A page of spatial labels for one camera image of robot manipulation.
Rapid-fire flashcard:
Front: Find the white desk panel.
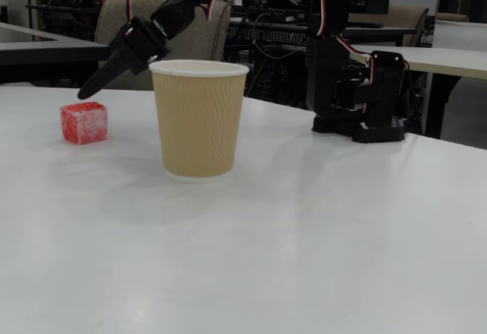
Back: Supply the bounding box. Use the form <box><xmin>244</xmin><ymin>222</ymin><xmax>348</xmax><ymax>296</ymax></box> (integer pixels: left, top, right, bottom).
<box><xmin>431</xmin><ymin>20</ymin><xmax>487</xmax><ymax>49</ymax></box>

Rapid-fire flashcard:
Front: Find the dark equipment desk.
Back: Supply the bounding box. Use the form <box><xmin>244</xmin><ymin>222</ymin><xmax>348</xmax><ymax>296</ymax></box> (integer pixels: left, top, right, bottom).
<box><xmin>25</xmin><ymin>2</ymin><xmax>106</xmax><ymax>42</ymax></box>

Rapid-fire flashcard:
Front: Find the dark cluttered cable desk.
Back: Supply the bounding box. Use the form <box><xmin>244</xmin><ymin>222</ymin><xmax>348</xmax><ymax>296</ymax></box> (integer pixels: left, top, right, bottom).
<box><xmin>228</xmin><ymin>5</ymin><xmax>418</xmax><ymax>97</ymax></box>

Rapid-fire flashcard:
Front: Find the cream top table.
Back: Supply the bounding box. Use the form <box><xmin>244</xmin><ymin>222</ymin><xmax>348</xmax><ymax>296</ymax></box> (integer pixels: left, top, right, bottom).
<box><xmin>349</xmin><ymin>44</ymin><xmax>487</xmax><ymax>139</ymax></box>

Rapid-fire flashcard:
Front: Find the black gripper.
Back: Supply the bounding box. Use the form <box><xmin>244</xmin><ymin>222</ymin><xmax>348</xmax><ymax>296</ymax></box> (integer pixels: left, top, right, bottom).
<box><xmin>77</xmin><ymin>16</ymin><xmax>171</xmax><ymax>101</ymax></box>

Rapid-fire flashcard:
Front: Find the beige fabric chair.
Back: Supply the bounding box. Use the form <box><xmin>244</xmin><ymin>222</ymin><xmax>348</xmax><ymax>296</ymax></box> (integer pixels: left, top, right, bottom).
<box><xmin>94</xmin><ymin>0</ymin><xmax>232</xmax><ymax>91</ymax></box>

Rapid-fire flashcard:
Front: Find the red foam cube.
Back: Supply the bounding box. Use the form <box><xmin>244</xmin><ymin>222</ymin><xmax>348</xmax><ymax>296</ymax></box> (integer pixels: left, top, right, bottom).
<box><xmin>59</xmin><ymin>100</ymin><xmax>109</xmax><ymax>145</ymax></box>

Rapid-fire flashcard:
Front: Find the tan ribbed paper cup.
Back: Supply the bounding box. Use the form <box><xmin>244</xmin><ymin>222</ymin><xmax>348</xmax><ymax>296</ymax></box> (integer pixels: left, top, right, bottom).
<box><xmin>148</xmin><ymin>59</ymin><xmax>250</xmax><ymax>185</ymax></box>

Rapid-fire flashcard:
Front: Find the white table with black edge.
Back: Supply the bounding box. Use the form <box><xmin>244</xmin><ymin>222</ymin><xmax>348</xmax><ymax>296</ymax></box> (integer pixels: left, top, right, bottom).
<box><xmin>0</xmin><ymin>21</ymin><xmax>122</xmax><ymax>84</ymax></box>

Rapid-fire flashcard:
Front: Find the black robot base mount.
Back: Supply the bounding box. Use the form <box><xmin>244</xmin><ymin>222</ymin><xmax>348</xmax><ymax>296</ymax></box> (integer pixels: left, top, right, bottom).
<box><xmin>311</xmin><ymin>50</ymin><xmax>412</xmax><ymax>145</ymax></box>

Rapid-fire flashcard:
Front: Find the tan office chair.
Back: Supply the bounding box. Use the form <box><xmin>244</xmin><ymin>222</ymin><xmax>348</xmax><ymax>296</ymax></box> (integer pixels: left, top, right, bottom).
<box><xmin>345</xmin><ymin>5</ymin><xmax>430</xmax><ymax>48</ymax></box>
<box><xmin>435</xmin><ymin>12</ymin><xmax>469</xmax><ymax>23</ymax></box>

